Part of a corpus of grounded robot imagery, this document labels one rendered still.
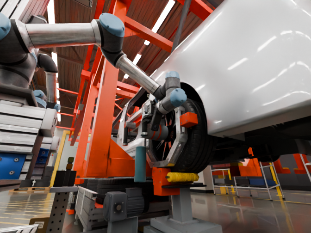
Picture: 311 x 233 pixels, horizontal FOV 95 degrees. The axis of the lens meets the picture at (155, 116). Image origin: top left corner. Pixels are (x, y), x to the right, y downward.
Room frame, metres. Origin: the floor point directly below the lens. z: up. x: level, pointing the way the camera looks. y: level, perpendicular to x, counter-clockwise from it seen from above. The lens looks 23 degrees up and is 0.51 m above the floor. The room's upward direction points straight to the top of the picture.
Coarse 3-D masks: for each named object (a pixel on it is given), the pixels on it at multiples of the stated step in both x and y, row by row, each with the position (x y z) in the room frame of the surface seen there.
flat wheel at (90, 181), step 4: (88, 180) 2.35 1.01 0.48; (92, 180) 2.27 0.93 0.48; (96, 180) 2.24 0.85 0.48; (88, 184) 2.32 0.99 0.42; (92, 184) 2.26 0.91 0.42; (96, 184) 2.23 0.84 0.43; (88, 188) 2.31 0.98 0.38; (92, 188) 2.26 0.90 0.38; (96, 188) 2.23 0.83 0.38; (96, 192) 2.24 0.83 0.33
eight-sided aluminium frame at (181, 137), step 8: (176, 112) 0.90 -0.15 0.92; (184, 112) 0.90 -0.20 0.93; (176, 120) 0.90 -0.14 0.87; (176, 128) 0.90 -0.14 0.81; (184, 128) 0.90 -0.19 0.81; (176, 136) 0.91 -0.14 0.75; (184, 136) 0.89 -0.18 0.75; (144, 144) 1.30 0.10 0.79; (176, 144) 0.91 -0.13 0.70; (184, 144) 0.93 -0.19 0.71; (176, 152) 0.98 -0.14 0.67; (152, 160) 1.21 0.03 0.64; (168, 160) 0.99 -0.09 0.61; (176, 160) 1.01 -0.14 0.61
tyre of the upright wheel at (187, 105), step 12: (192, 108) 0.89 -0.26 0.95; (204, 108) 0.98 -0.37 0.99; (204, 120) 0.93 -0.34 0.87; (192, 132) 0.90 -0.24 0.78; (204, 132) 0.92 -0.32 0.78; (192, 144) 0.91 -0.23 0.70; (204, 144) 0.95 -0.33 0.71; (216, 144) 1.00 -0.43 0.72; (180, 156) 1.01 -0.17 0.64; (192, 156) 0.95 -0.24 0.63; (204, 156) 1.00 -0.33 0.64; (180, 168) 1.03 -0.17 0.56; (192, 168) 1.07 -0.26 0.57; (204, 168) 1.11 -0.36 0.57
